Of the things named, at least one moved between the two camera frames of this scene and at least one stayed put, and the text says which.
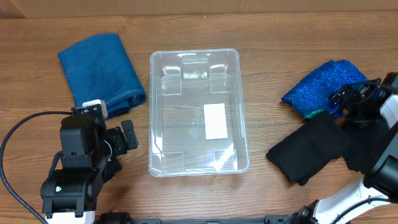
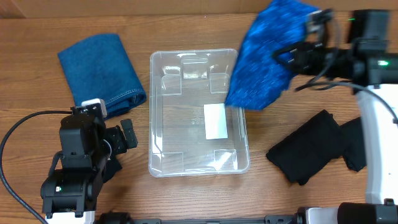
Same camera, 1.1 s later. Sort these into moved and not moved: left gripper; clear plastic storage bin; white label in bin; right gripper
Moved: right gripper
Not moved: left gripper; clear plastic storage bin; white label in bin
